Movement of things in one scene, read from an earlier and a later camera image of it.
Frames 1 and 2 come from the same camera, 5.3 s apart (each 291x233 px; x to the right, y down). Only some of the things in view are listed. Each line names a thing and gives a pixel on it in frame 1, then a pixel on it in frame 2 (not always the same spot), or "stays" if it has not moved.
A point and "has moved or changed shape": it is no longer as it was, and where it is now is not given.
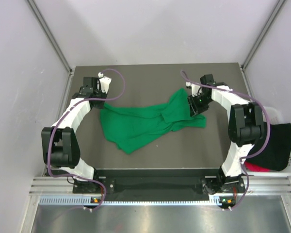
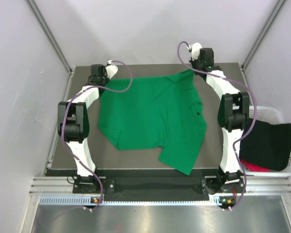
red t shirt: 251,167 stays
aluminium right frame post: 242,69 stays
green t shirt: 132,128 has moved or changed shape
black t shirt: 276,157 stays
